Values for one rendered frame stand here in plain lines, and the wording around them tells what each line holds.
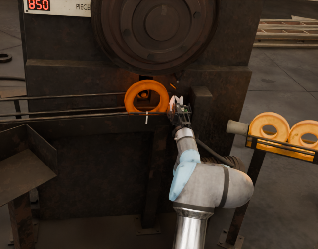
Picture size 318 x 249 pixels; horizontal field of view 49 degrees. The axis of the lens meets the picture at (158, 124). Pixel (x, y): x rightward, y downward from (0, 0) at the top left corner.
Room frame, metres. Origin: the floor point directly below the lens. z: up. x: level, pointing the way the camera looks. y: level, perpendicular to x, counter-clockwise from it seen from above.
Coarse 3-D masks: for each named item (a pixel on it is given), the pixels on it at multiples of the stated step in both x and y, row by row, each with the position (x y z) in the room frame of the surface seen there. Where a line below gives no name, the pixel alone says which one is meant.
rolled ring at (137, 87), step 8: (144, 80) 1.30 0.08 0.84; (152, 80) 1.31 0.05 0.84; (136, 88) 1.27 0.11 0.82; (144, 88) 1.28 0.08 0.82; (152, 88) 1.29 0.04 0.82; (160, 88) 1.29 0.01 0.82; (128, 96) 1.26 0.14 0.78; (160, 96) 1.31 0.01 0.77; (168, 96) 1.30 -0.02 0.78; (128, 104) 1.26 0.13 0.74; (160, 104) 1.31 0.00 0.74; (168, 104) 1.31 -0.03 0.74; (128, 112) 1.26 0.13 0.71
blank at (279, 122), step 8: (272, 112) 1.28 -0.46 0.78; (256, 120) 1.27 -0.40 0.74; (264, 120) 1.26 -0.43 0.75; (272, 120) 1.25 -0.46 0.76; (280, 120) 1.24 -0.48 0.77; (256, 128) 1.27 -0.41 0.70; (280, 128) 1.24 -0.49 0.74; (288, 128) 1.23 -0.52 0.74; (264, 136) 1.26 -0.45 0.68; (272, 136) 1.26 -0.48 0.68; (280, 136) 1.23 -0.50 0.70; (280, 144) 1.23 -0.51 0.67
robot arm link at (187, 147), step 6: (180, 138) 1.10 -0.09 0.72; (186, 138) 1.09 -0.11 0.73; (192, 138) 1.10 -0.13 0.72; (180, 144) 1.08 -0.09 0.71; (186, 144) 1.07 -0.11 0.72; (192, 144) 1.07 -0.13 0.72; (180, 150) 1.06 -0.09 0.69; (186, 150) 1.04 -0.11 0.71; (192, 150) 1.05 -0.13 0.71; (180, 156) 1.04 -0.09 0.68; (186, 156) 1.02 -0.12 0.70; (192, 156) 1.02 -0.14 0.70; (198, 156) 1.04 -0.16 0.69; (180, 162) 1.03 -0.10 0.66; (198, 162) 1.02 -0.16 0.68
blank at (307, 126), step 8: (312, 120) 1.23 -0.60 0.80; (296, 128) 1.22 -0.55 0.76; (304, 128) 1.21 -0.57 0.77; (312, 128) 1.20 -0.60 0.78; (288, 136) 1.23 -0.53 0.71; (296, 136) 1.21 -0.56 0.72; (296, 144) 1.21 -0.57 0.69; (304, 144) 1.21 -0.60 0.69; (312, 144) 1.21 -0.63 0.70; (296, 152) 1.21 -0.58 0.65; (312, 152) 1.19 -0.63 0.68
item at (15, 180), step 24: (0, 144) 0.98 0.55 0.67; (24, 144) 1.05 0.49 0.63; (48, 144) 0.96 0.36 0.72; (0, 168) 0.94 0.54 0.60; (24, 168) 0.95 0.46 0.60; (48, 168) 0.96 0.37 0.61; (0, 192) 0.83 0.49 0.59; (24, 192) 0.84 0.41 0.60; (24, 216) 0.90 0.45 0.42; (24, 240) 0.89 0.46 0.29
